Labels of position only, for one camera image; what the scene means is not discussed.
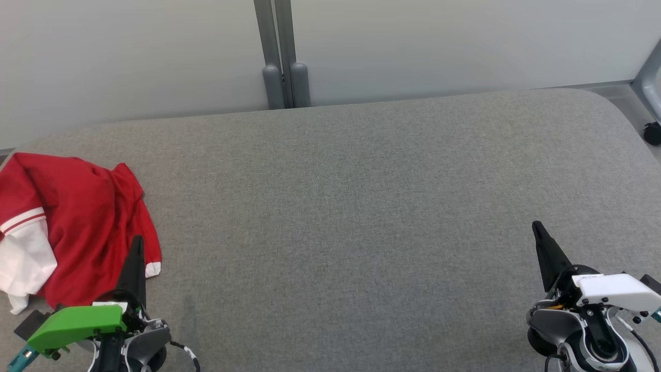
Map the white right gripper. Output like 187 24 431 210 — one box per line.
532 221 661 312

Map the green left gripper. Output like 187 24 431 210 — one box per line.
26 236 149 360

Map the red garment with white hem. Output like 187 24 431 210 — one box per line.
0 152 162 311

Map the black white banded cable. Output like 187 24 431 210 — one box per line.
168 338 202 372

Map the teal left camera connector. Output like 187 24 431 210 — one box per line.
6 345 38 372

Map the grey rounded metal frame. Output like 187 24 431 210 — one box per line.
631 39 661 122

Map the grey partition post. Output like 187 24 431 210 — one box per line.
274 0 311 109
253 0 286 110

